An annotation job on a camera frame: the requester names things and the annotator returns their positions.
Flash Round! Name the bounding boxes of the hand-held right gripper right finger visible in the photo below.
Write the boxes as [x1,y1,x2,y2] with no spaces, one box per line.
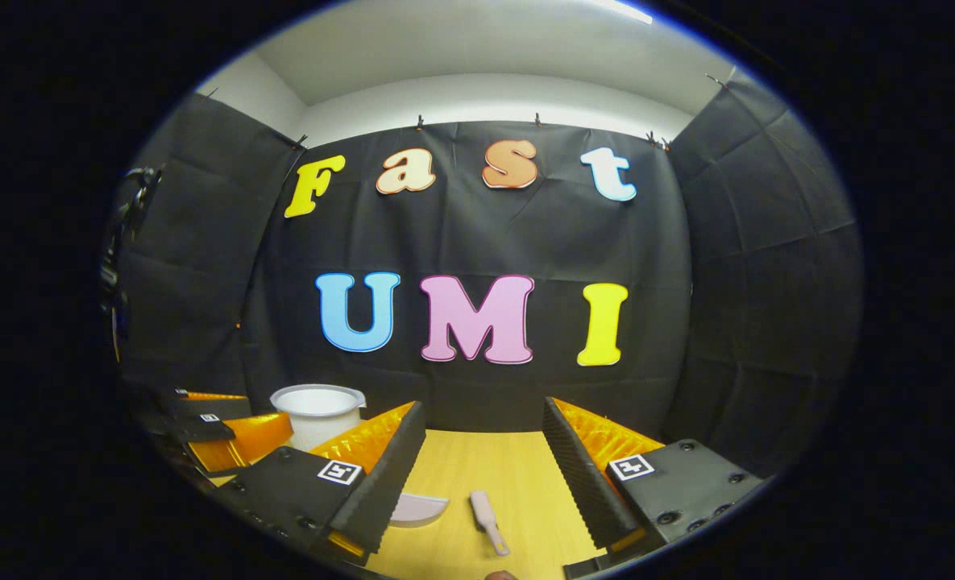
[542,396,770,579]

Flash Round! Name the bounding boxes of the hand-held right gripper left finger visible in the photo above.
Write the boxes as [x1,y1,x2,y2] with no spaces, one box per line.
[223,400,429,565]

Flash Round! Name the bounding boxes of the pink plastic dustpan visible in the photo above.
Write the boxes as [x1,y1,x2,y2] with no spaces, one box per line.
[388,493,451,529]

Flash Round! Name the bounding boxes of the white ribbed garbage bin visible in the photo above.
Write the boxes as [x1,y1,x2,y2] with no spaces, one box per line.
[270,383,367,452]

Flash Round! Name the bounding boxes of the yellow wooden desktop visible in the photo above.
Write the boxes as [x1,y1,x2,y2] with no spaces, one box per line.
[203,429,607,580]

